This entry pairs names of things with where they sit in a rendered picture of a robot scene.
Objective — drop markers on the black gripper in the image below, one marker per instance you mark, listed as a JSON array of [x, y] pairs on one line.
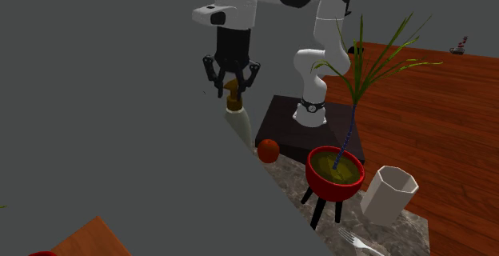
[[233, 46]]

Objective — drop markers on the white bottle with gold pump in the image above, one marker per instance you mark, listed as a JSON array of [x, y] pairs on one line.
[[241, 124]]

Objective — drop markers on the dark robot stand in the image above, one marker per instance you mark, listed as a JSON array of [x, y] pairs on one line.
[[282, 130]]

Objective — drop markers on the orange fruit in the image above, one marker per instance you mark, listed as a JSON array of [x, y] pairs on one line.
[[268, 150]]

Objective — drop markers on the red potted plant, black legs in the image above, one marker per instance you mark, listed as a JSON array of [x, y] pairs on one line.
[[333, 187]]

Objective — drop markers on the white octagonal cup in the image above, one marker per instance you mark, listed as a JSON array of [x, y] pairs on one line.
[[386, 200]]

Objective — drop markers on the silver fork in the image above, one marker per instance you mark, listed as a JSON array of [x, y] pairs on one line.
[[356, 240]]

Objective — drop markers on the small red white figure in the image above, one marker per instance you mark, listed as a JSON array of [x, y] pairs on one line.
[[459, 48]]

